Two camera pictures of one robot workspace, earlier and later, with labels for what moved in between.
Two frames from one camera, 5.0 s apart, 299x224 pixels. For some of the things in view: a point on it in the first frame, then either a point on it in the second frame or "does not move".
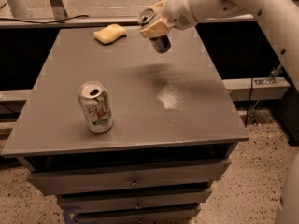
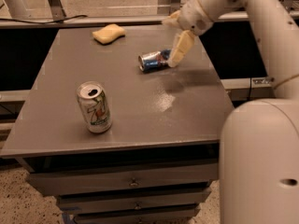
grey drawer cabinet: (172, 138) does not move
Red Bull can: (162, 44) to (154, 60)
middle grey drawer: (134, 203) does not move
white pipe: (16, 3) does not move
